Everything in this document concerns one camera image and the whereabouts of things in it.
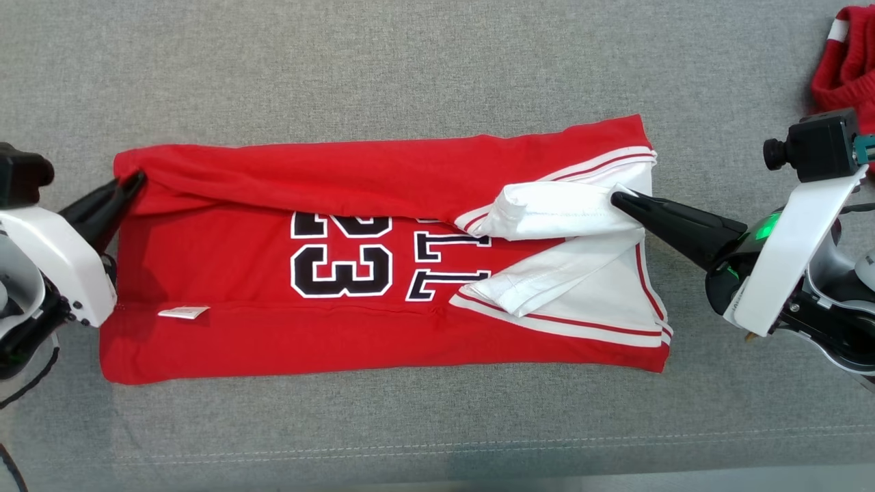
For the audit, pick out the red shorts with white stripe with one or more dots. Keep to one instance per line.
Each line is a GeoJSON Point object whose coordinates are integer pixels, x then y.
{"type": "Point", "coordinates": [851, 68]}

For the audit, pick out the red Bulls 23 jersey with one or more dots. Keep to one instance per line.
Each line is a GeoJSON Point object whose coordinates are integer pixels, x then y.
{"type": "Point", "coordinates": [273, 342]}

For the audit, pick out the grey fabric sofa cushion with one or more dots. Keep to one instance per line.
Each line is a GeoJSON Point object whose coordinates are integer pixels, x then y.
{"type": "Point", "coordinates": [410, 68]}

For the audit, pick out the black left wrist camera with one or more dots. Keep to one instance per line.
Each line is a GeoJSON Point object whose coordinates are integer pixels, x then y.
{"type": "Point", "coordinates": [24, 174]}

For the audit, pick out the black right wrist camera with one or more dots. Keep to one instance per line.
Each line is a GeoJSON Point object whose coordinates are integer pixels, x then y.
{"type": "Point", "coordinates": [820, 143]}

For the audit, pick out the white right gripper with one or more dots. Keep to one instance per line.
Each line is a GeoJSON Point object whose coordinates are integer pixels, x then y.
{"type": "Point", "coordinates": [786, 260]}

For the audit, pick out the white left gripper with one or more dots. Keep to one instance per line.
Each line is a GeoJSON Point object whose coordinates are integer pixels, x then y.
{"type": "Point", "coordinates": [61, 260]}

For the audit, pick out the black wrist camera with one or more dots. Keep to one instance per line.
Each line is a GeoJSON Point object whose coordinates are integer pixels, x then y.
{"type": "Point", "coordinates": [24, 174]}
{"type": "Point", "coordinates": [820, 143]}

